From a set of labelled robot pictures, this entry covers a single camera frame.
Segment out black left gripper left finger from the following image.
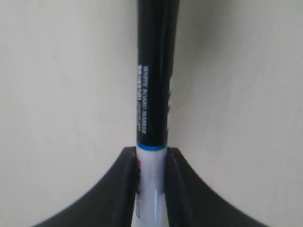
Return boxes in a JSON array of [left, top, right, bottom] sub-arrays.
[[37, 147, 139, 227]]

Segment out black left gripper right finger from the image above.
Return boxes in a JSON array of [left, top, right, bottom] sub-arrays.
[[164, 148, 264, 227]]

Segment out black and white board marker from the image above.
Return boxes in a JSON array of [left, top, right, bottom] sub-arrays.
[[135, 0, 179, 227]]

